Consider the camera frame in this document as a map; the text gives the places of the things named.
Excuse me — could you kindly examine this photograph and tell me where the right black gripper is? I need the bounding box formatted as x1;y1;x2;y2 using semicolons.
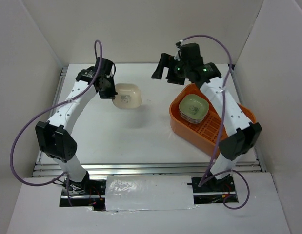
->
151;53;190;85

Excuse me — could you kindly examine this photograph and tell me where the cream plate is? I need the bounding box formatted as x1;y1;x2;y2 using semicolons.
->
112;83;142;109

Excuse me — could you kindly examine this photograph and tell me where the green plate back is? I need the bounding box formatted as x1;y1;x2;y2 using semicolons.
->
179;94;210;119

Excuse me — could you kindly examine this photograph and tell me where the purple plate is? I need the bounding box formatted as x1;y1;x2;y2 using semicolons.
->
181;115;205;124

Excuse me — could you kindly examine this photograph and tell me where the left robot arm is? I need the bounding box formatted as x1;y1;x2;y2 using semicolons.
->
35;57;117;195

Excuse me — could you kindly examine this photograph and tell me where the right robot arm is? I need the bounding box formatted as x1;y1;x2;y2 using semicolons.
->
151;42;262;191

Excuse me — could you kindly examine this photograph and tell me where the orange plastic bin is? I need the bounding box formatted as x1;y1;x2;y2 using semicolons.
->
169;84;258;156

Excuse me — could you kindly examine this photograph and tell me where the white foil cover sheet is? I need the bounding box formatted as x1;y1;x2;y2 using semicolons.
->
105;175;194;211

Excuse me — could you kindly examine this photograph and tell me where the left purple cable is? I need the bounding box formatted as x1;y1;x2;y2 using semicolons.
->
10;40;104;207

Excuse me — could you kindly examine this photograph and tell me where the aluminium rail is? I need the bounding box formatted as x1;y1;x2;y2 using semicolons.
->
32;162;266;177

